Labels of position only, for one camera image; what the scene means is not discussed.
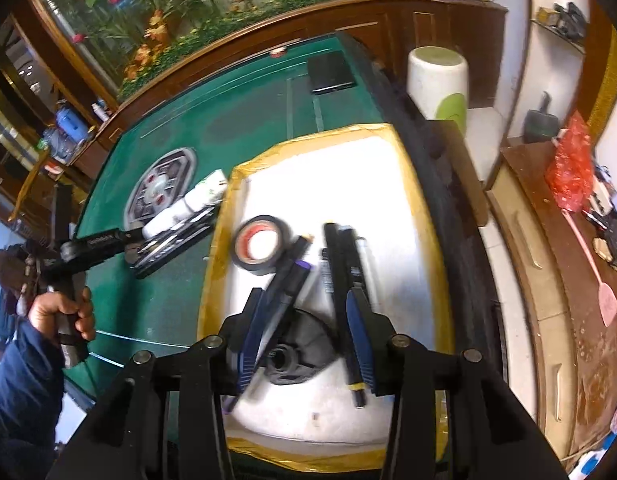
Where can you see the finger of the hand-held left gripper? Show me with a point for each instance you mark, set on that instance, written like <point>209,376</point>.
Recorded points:
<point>137,255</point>
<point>131,236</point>

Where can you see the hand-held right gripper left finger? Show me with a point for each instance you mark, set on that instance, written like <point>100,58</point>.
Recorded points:
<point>248,350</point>

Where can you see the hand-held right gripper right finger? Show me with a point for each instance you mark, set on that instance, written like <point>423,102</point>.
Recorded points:
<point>361,340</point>

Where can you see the clear ballpoint pen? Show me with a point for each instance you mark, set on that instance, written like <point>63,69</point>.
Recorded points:
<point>186,227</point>
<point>173,245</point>

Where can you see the thick black marker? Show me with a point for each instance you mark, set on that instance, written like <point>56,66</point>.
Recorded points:
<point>351,280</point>

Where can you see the black marker purple band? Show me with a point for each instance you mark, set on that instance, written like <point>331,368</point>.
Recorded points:
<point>283,300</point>

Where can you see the white bottle green label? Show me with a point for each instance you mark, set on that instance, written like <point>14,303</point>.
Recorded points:
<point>208,190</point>

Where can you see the black marker white print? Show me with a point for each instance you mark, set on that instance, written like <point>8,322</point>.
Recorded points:
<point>331,240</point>

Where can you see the black marker script print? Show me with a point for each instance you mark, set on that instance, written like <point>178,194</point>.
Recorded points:
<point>301,247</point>

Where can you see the black tape roll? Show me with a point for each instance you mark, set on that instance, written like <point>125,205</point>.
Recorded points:
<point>281,232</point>

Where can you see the white tray yellow tape edge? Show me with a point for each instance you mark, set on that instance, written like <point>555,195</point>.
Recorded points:
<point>388,200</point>

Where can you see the person's left forearm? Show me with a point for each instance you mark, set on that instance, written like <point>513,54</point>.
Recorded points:
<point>18,390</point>

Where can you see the person's left hand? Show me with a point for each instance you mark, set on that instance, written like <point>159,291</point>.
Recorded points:
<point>43,310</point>

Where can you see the round table control panel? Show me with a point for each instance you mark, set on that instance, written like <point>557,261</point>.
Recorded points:
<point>158,185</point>

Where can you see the blue water jug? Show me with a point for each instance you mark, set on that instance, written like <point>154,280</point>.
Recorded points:
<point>68,125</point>

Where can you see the brown wooden side cabinet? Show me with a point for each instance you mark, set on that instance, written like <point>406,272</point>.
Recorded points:
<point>553,280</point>

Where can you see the red white bottle cap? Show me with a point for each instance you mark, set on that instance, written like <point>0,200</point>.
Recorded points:
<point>278,53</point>

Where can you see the pink fly swatter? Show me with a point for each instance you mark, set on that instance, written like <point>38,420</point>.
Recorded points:
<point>609,305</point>

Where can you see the black smartphone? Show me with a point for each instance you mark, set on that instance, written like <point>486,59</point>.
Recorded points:
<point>331,72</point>

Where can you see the red plastic bag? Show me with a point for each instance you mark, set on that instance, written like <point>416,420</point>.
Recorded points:
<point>568,170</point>

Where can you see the white stool green top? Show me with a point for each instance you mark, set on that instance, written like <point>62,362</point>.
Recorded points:
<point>433,80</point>

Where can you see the black dustpan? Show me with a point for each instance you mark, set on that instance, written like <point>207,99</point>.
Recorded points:
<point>540,125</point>

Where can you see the dark wooden corner cabinet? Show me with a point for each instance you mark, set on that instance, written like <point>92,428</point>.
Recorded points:
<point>478,50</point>

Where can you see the small yellowish box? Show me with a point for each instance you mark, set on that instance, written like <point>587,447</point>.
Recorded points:
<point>544,15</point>

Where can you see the black crumpled bag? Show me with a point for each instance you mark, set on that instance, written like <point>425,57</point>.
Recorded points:
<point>570,17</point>

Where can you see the gold trimmed wooden frame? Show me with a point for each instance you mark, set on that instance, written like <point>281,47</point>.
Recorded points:
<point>608,80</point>

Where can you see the white wall shelf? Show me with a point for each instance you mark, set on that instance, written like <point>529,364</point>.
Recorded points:
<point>558,35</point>

